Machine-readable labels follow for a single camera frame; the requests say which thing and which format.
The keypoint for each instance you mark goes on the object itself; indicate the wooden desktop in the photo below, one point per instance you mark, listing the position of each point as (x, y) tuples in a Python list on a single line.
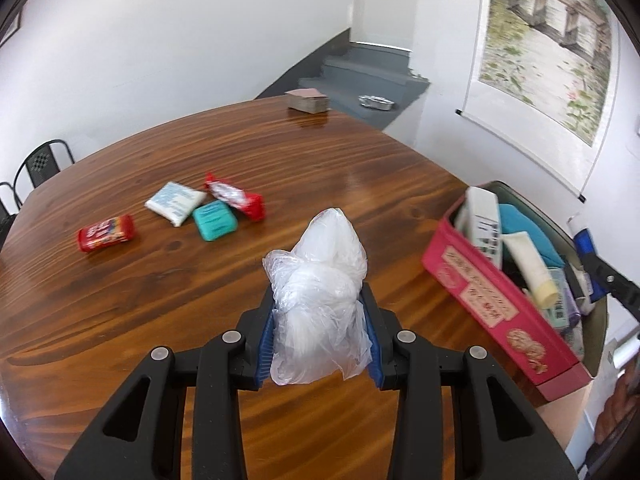
[(150, 300)]

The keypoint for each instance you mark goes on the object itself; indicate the black metal chair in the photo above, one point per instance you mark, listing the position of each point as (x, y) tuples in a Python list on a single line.
[(42, 165), (7, 220)]

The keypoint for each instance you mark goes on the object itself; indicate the grey staircase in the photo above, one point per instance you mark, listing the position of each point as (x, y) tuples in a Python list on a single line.
[(360, 75)]

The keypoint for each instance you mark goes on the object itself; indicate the person's right hand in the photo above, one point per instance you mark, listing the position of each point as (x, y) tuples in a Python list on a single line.
[(617, 400)]

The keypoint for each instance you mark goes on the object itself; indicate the red candy tube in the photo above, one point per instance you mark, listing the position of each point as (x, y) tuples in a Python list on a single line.
[(107, 232)]

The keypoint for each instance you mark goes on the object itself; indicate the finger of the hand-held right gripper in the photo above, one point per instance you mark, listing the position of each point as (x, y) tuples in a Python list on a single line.
[(615, 282)]

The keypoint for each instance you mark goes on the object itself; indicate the teal fabric pouch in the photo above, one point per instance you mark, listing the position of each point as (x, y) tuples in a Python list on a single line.
[(525, 225)]

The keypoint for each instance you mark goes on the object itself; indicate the cream lotion tube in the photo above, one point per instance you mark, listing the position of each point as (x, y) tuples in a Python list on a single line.
[(535, 275)]

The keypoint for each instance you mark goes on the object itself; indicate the stack of playing cards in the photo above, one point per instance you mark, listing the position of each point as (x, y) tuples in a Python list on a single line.
[(307, 101)]

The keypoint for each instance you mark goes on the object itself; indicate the light green carton box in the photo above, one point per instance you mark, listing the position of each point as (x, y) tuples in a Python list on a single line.
[(562, 305)]

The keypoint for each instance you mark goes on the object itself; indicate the teal soap box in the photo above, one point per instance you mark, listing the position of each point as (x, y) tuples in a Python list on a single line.
[(215, 220)]

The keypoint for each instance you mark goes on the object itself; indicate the white remote control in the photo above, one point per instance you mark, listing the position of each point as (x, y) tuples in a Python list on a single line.
[(482, 220)]

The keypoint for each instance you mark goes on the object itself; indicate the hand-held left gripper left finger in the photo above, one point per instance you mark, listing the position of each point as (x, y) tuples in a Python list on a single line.
[(265, 350)]

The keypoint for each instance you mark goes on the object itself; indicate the foil packet on step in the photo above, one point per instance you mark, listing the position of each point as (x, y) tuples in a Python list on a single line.
[(377, 103)]

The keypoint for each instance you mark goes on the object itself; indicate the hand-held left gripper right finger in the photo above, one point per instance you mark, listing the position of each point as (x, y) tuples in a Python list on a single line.
[(372, 355)]

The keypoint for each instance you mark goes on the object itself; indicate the white tissue pack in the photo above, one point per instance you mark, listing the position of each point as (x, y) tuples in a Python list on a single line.
[(175, 202)]

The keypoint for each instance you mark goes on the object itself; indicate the red snack wrapper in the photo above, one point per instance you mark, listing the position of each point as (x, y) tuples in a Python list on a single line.
[(250, 205)]

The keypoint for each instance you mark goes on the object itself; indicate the hanging scroll painting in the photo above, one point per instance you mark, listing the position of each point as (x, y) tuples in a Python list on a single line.
[(545, 45)]

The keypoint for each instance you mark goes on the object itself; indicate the blue bottle white cap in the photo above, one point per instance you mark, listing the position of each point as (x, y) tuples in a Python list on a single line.
[(584, 247)]

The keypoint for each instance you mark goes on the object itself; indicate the white plastic bag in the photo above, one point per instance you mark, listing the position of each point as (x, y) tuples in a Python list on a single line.
[(315, 310)]

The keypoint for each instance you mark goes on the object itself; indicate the pink biscuit tin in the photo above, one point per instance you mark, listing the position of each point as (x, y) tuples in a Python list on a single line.
[(480, 285)]

